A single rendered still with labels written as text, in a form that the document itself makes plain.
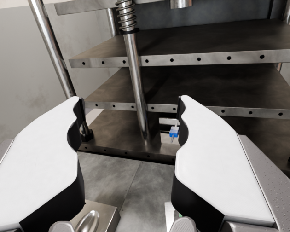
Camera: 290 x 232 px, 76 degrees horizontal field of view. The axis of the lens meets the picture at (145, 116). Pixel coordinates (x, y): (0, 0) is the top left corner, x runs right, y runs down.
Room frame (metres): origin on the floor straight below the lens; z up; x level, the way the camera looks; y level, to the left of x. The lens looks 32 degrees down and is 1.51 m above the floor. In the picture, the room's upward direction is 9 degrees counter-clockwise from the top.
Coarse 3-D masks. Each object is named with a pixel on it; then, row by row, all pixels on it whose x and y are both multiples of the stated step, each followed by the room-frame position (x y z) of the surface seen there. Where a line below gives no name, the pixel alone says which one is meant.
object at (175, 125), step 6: (162, 114) 0.86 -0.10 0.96; (168, 114) 0.85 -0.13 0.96; (174, 114) 0.84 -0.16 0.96; (162, 120) 0.82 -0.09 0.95; (168, 120) 0.81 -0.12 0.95; (174, 120) 0.80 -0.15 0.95; (162, 126) 0.83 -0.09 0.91; (168, 126) 0.81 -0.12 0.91; (174, 126) 0.80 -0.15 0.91; (162, 132) 0.83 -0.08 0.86; (168, 132) 0.81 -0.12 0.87; (162, 138) 0.83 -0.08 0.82; (168, 138) 0.81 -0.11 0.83; (174, 138) 0.80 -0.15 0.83
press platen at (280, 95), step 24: (120, 72) 1.44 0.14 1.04; (144, 72) 1.35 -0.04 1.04; (168, 72) 1.28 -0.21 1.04; (192, 72) 1.21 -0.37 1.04; (216, 72) 1.14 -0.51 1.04; (240, 72) 1.08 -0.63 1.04; (264, 72) 1.03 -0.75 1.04; (96, 96) 1.05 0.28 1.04; (120, 96) 1.00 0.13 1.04; (168, 96) 0.91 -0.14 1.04; (192, 96) 0.87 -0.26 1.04; (216, 96) 0.83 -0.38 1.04; (240, 96) 0.79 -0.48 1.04; (264, 96) 0.76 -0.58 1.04; (288, 96) 0.73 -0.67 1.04
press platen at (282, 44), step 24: (216, 24) 1.39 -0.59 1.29; (240, 24) 1.25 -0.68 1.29; (264, 24) 1.14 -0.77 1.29; (288, 24) 1.05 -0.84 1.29; (96, 48) 1.19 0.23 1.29; (120, 48) 1.08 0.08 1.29; (144, 48) 1.00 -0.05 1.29; (168, 48) 0.92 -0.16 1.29; (192, 48) 0.85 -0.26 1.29; (216, 48) 0.80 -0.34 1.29; (240, 48) 0.74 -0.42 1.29; (264, 48) 0.70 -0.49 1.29; (288, 48) 0.66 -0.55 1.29
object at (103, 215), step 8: (88, 200) 0.46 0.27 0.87; (88, 208) 0.43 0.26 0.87; (96, 208) 0.42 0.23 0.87; (104, 208) 0.42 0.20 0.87; (112, 208) 0.41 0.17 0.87; (80, 216) 0.40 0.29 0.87; (88, 216) 0.40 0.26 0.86; (96, 216) 0.40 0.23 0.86; (104, 216) 0.39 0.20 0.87; (112, 216) 0.38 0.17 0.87; (120, 216) 0.41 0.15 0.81; (72, 224) 0.38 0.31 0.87; (80, 224) 0.38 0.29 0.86; (88, 224) 0.38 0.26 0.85; (96, 224) 0.37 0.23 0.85; (104, 224) 0.36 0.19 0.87; (112, 224) 0.37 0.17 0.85
